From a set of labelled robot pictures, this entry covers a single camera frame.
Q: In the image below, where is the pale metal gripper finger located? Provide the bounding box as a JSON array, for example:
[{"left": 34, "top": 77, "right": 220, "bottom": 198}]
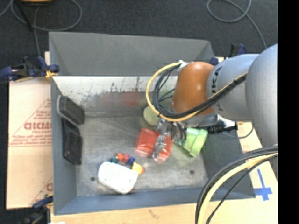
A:
[
  {"left": 152, "top": 137, "right": 162, "bottom": 159},
  {"left": 160, "top": 136, "right": 168, "bottom": 153}
]

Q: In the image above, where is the red box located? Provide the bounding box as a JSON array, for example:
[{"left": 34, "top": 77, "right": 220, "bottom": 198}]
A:
[{"left": 135, "top": 127, "right": 173, "bottom": 163}]

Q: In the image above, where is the pale green ball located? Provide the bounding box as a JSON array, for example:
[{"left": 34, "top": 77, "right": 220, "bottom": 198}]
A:
[{"left": 142, "top": 105, "right": 162, "bottom": 126}]

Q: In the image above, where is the light green cup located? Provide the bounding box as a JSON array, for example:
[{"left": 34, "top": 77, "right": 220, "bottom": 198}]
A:
[{"left": 178, "top": 127, "right": 209, "bottom": 158}]

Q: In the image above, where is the multicoloured bead toy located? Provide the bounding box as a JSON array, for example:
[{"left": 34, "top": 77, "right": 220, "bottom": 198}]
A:
[{"left": 109, "top": 152, "right": 146, "bottom": 175}]

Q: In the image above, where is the grey metal bin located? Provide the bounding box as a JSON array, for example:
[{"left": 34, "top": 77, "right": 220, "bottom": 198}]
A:
[{"left": 48, "top": 31, "right": 256, "bottom": 216}]

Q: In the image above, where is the white rounded plastic case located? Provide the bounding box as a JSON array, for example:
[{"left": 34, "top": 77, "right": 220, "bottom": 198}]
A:
[{"left": 97, "top": 161, "right": 139, "bottom": 195}]

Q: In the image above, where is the brown cardboard board, red print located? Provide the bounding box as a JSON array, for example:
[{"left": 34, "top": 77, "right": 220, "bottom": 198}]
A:
[{"left": 5, "top": 77, "right": 55, "bottom": 210}]

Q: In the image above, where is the black cylinder on white bracket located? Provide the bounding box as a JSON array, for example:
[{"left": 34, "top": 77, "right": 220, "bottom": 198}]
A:
[{"left": 207, "top": 115, "right": 238, "bottom": 135}]

